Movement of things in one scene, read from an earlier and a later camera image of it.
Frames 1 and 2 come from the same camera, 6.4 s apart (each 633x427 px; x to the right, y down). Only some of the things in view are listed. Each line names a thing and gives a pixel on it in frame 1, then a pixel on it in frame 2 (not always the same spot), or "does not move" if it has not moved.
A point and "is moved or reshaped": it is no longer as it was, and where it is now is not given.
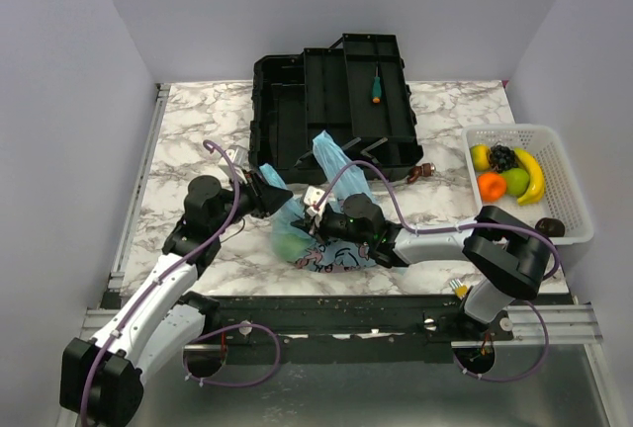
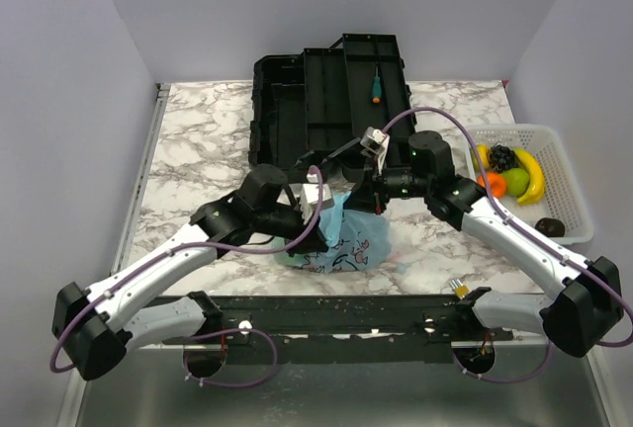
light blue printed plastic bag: [342, 178] is moved or reshaped
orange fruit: [492, 186] does not move
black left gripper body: [252, 200] → [297, 248]
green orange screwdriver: [377, 87] does not move
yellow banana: [536, 189] does not move
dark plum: [551, 225] does not move
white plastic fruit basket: [562, 197] does not move
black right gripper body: [317, 231] → [377, 191]
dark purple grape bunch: [501, 158] does not move
